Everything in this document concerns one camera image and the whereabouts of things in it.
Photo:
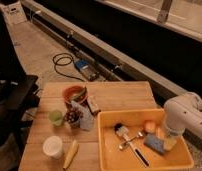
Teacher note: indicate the white box on floor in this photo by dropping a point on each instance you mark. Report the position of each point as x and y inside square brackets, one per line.
[14, 13]

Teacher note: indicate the yellow plastic tray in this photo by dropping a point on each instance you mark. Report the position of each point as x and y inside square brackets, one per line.
[113, 159]

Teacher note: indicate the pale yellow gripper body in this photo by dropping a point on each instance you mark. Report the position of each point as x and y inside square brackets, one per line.
[169, 141]

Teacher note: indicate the small dark patterned cup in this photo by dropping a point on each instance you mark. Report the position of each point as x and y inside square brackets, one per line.
[72, 117]

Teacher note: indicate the green item in bowl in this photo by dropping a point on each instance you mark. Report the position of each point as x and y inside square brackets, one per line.
[80, 94]

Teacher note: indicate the blue and grey floor device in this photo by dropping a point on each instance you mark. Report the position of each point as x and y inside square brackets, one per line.
[86, 70]

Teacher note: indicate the brown rectangular box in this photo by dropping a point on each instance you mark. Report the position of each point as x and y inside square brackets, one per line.
[93, 105]

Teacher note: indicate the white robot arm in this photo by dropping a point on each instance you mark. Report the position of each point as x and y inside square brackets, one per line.
[183, 112]

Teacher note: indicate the blue sponge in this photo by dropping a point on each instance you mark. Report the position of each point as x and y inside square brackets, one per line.
[154, 143]

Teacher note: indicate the orange bowl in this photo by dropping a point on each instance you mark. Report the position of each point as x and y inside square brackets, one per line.
[69, 92]

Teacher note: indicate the white paper cup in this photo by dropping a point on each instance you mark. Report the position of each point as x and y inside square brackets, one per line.
[53, 147]

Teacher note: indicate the orange round fruit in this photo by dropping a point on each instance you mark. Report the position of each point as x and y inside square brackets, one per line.
[150, 126]

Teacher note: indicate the metal spoon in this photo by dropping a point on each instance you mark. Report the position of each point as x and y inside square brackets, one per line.
[139, 135]

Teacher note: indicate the dish brush with black handle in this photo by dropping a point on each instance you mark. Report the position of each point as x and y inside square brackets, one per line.
[122, 131]

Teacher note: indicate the green plastic cup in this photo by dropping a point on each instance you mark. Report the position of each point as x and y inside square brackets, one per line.
[56, 117]

